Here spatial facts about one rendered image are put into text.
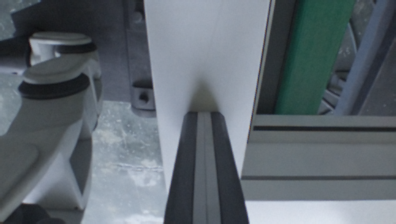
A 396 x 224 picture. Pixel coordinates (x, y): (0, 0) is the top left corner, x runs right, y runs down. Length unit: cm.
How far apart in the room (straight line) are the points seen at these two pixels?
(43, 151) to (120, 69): 71
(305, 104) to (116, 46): 84
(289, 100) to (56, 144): 27
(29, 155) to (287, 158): 26
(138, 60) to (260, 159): 78
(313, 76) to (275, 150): 7
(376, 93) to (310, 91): 45
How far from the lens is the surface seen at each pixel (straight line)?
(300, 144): 19
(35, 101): 50
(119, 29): 91
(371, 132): 22
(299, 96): 18
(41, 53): 90
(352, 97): 64
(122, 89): 100
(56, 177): 36
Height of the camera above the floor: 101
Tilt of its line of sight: 59 degrees down
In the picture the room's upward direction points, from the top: 178 degrees counter-clockwise
